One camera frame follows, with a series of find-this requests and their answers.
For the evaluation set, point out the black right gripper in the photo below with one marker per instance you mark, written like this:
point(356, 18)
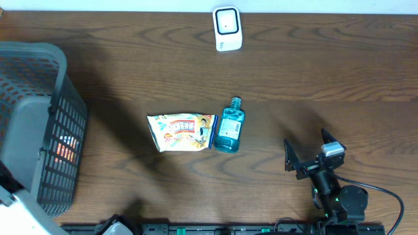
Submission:
point(292, 163)

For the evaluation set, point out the blue mouthwash bottle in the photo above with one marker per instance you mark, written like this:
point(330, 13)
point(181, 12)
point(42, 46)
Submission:
point(230, 128)

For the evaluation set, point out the yellow snack bag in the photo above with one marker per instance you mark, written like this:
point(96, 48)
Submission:
point(183, 132)

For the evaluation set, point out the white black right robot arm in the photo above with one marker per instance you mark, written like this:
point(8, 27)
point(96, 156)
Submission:
point(342, 205)

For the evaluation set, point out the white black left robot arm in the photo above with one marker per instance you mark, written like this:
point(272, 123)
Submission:
point(20, 212)

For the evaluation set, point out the white barcode scanner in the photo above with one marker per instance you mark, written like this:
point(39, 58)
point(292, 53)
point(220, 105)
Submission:
point(227, 28)

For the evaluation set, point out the grey plastic shopping basket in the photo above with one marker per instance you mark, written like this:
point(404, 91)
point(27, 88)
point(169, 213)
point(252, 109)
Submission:
point(43, 123)

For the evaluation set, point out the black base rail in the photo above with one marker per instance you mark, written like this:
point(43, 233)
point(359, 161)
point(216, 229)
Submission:
point(120, 225)

